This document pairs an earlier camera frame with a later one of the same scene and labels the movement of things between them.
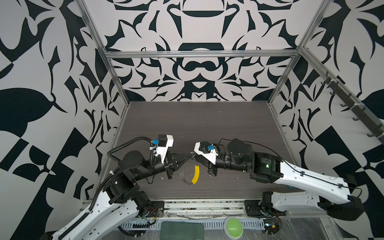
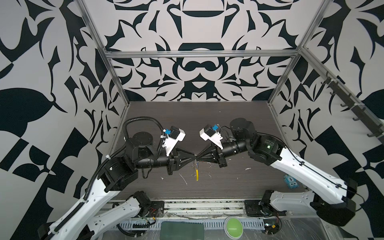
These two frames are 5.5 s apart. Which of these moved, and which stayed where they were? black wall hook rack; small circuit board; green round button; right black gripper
Moved: right black gripper
Stayed: small circuit board; green round button; black wall hook rack
